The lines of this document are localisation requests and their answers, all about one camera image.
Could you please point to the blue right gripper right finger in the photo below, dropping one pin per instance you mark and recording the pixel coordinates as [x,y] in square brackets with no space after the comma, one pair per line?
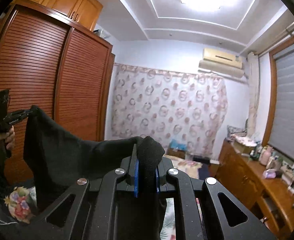
[157,180]

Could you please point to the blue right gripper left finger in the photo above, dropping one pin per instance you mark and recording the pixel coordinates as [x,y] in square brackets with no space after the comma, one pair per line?
[136,178]

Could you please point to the black printed t-shirt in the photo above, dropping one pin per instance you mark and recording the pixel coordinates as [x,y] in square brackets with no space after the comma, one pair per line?
[57,159]

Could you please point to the person's left hand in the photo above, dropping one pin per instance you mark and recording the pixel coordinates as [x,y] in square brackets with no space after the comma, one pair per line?
[8,139]

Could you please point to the blue item behind bed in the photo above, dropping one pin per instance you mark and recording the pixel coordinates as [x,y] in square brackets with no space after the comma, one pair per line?
[177,146]

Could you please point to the floral bed quilt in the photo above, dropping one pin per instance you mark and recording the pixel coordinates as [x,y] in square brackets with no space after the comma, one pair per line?
[188,166]

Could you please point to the palm leaf print bedsheet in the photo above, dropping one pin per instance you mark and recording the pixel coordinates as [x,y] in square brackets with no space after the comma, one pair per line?
[168,231]

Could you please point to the pink circle pattern curtain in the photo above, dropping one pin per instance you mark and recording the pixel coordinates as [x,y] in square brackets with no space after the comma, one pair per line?
[167,106]

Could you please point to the wooden louvered wardrobe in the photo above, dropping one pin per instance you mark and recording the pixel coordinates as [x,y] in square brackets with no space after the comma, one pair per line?
[50,61]

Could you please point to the cardboard box on sideboard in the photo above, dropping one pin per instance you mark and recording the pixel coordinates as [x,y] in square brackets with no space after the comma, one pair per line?
[246,147]

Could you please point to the pink bottle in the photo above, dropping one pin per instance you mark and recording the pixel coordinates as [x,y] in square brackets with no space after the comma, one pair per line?
[265,155]

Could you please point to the wooden sideboard cabinet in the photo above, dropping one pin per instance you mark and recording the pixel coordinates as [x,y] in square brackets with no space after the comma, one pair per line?
[265,198]

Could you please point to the grey window roller blind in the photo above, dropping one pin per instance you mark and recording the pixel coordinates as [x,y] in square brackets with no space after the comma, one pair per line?
[282,133]

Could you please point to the beige tied window curtain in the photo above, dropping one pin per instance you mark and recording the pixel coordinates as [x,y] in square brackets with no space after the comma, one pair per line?
[254,83]

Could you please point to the beige wall air conditioner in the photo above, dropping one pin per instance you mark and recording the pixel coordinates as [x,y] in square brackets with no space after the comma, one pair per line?
[222,62]

